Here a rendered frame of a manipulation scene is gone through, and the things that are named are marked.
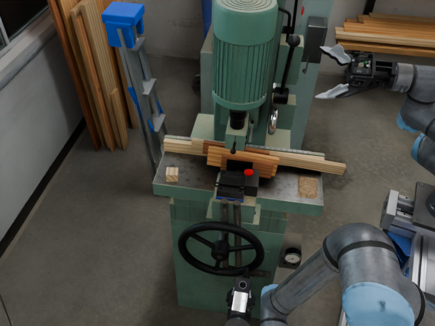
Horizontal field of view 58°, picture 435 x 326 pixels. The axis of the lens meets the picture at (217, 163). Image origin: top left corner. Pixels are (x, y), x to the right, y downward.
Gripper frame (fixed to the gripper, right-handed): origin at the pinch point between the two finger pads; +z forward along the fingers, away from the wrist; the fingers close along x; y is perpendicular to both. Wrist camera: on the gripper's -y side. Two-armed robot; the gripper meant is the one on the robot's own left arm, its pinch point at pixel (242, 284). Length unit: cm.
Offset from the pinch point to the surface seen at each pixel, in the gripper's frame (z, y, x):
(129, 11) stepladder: 68, -91, -66
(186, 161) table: 23.3, -34.0, -26.0
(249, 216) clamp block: 3.1, -23.1, -0.4
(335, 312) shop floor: 66, 46, 49
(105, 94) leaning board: 129, -46, -101
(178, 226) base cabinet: 23.2, -7.8, -27.4
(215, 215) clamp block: 3.9, -21.7, -11.4
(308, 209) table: 13.2, -24.5, 19.6
